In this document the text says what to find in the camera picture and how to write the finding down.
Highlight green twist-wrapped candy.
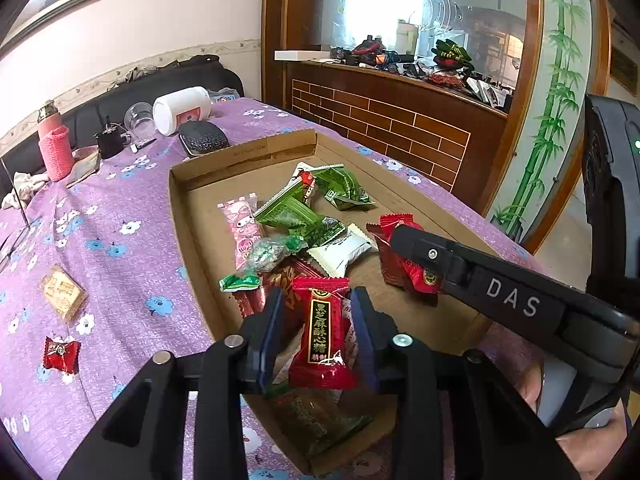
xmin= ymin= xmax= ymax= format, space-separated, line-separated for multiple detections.
xmin=219 ymin=234 xmax=307 ymax=292

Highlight white crumpled cloth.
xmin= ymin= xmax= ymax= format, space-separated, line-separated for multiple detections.
xmin=0 ymin=171 xmax=51 ymax=211

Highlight person's right hand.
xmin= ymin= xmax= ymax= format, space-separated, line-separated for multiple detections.
xmin=515 ymin=360 xmax=633 ymax=480

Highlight beige cracker packet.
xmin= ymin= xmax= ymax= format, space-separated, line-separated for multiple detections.
xmin=39 ymin=265 xmax=90 ymax=322

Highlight small white red snack packet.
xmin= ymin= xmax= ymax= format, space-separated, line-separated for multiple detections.
xmin=292 ymin=161 xmax=321 ymax=206

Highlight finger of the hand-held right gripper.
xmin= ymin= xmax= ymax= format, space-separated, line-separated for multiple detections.
xmin=390 ymin=225 xmax=477 ymax=288

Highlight bamboo painted glass panel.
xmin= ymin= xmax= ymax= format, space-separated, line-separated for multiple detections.
xmin=490 ymin=0 xmax=601 ymax=246

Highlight pile of assorted clutter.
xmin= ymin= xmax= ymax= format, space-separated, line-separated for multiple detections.
xmin=330 ymin=35 xmax=516 ymax=108

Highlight grey fabric pouch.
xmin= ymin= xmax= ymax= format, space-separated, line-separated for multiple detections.
xmin=66 ymin=147 xmax=103 ymax=188

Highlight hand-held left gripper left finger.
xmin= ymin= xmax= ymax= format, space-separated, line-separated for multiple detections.
xmin=56 ymin=286 xmax=287 ymax=480

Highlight pink cartoon snack packet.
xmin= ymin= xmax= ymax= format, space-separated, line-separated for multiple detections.
xmin=216 ymin=192 xmax=266 ymax=273

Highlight framed wall painting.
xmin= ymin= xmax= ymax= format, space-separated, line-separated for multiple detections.
xmin=0 ymin=0 xmax=107 ymax=53

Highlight cardboard box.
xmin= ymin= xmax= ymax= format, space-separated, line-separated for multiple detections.
xmin=166 ymin=128 xmax=506 ymax=476

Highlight black sofa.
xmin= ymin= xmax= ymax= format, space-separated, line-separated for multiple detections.
xmin=0 ymin=55 xmax=246 ymax=171

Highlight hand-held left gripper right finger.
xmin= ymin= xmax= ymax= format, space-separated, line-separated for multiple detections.
xmin=349 ymin=286 xmax=582 ymax=480

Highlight black bag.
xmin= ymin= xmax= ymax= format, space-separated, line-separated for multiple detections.
xmin=107 ymin=54 xmax=236 ymax=83

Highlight red candy packet black label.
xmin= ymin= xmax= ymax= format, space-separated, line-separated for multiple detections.
xmin=366 ymin=214 xmax=446 ymax=301
xmin=287 ymin=276 xmax=358 ymax=391

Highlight purple floral tablecloth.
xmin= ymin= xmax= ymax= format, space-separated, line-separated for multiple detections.
xmin=0 ymin=97 xmax=551 ymax=480

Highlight small black cup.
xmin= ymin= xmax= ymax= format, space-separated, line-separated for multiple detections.
xmin=94 ymin=119 xmax=132 ymax=160

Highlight flat white box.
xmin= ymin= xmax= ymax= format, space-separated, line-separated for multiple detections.
xmin=274 ymin=49 xmax=333 ymax=62

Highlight white plastic jar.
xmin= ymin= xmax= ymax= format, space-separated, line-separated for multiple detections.
xmin=152 ymin=86 xmax=213 ymax=136

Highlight brown candy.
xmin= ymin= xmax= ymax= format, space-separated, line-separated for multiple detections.
xmin=264 ymin=384 xmax=375 ymax=457

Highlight green snack packet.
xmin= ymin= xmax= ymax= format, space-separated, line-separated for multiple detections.
xmin=312 ymin=164 xmax=377 ymax=211
xmin=254 ymin=179 xmax=347 ymax=248

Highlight large mirror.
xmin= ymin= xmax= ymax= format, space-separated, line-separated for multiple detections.
xmin=320 ymin=0 xmax=528 ymax=111

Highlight black glasses case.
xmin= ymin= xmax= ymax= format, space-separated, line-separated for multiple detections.
xmin=178 ymin=120 xmax=231 ymax=158

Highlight clear drinking glass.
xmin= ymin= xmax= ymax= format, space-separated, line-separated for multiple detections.
xmin=124 ymin=102 xmax=158 ymax=141

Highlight wooden partition cabinet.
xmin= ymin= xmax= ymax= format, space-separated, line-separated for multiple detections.
xmin=261 ymin=0 xmax=611 ymax=256

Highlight small dark red candy packet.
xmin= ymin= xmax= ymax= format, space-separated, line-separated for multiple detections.
xmin=42 ymin=336 xmax=82 ymax=375

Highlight pink knit-sleeved bottle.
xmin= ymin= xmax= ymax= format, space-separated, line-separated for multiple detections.
xmin=36 ymin=100 xmax=76 ymax=182

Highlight dark-framed eyeglasses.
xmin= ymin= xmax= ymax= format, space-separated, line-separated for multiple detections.
xmin=0 ymin=155 xmax=31 ymax=266

